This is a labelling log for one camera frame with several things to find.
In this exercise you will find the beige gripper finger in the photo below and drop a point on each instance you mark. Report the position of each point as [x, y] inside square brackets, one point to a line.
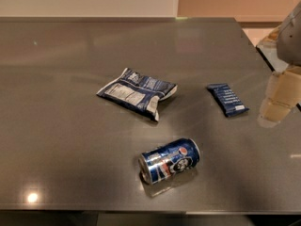
[283, 92]

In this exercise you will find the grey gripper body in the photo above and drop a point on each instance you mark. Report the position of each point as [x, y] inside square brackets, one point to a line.
[290, 41]

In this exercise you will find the blue rxbar blueberry bar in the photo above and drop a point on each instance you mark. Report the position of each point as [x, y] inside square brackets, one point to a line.
[229, 102]

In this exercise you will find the blue pepsi can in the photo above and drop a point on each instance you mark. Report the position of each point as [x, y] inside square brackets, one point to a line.
[166, 161]

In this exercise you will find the blue chip bag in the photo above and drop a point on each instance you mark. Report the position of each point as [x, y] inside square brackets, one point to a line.
[138, 92]

